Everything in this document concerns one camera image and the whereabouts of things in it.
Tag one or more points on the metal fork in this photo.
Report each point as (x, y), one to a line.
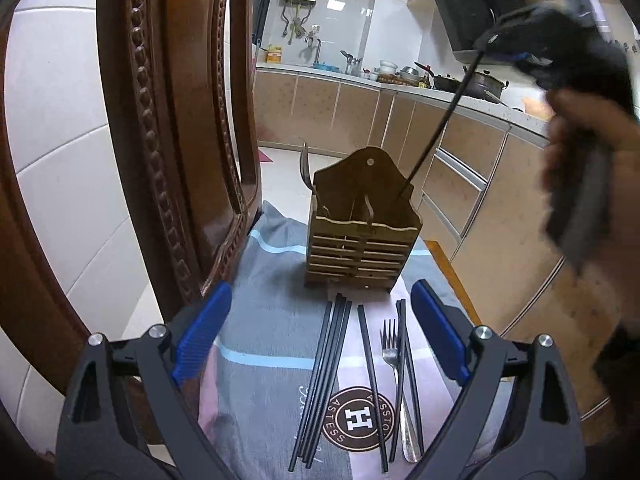
(391, 355)

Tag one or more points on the carved wooden chair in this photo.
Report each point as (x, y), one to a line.
(165, 110)

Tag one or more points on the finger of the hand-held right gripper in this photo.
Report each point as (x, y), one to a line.
(535, 62)
(520, 22)

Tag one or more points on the blue basin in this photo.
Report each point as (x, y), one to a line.
(326, 66)

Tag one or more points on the kitchen base cabinets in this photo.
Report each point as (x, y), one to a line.
(340, 105)

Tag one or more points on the yellow box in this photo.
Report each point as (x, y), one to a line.
(274, 54)

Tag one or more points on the grey pink towel with logo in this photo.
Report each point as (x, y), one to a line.
(270, 310)

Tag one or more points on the metal cooking pot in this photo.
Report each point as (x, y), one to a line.
(487, 82)

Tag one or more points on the black range hood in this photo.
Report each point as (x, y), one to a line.
(475, 5)

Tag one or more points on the metal kitchen faucet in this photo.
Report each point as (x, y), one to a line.
(316, 50)

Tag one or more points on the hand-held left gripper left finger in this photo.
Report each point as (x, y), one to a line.
(202, 332)

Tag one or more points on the kitchen countertop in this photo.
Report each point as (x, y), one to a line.
(515, 117)

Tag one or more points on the stack of white bowls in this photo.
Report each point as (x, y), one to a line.
(387, 67)

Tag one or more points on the black wok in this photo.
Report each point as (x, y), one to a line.
(447, 82)

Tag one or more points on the wooden utensil holder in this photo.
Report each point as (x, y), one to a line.
(360, 255)

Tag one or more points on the person's right hand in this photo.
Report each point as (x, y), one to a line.
(575, 115)

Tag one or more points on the red floor mat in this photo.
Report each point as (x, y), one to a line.
(265, 155)

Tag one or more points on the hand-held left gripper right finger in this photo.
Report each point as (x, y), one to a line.
(440, 332)

